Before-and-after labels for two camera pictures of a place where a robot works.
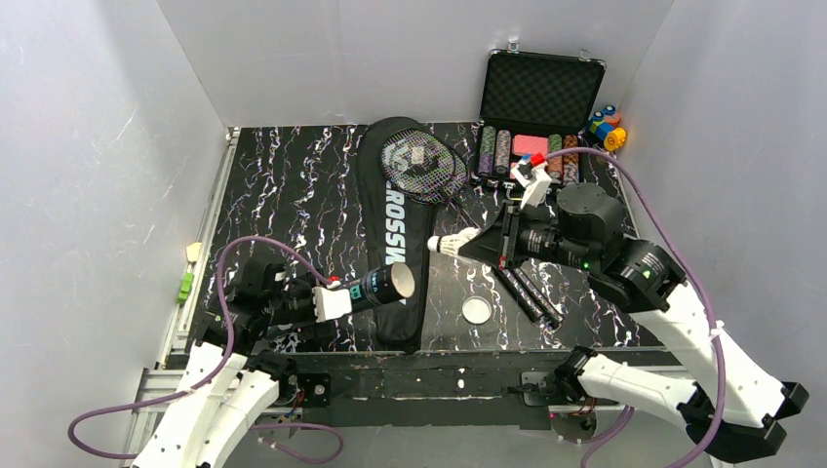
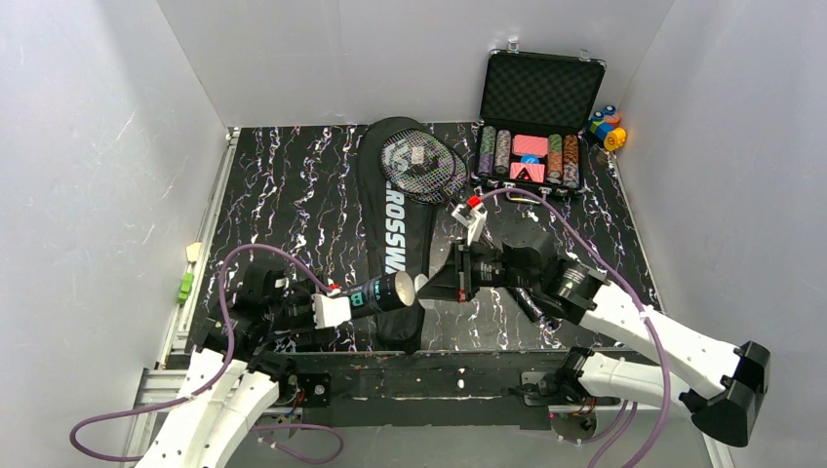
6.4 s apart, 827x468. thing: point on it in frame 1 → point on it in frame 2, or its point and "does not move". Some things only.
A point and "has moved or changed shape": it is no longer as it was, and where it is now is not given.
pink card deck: [530, 145] does not move
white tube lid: [476, 309] → [419, 281]
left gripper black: [300, 305] does not move
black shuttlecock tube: [381, 286] has moved or changed shape
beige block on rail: [193, 252] does not move
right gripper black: [507, 235] → [463, 272]
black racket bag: [392, 228] does not move
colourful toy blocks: [605, 126] does not move
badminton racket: [425, 168] does not move
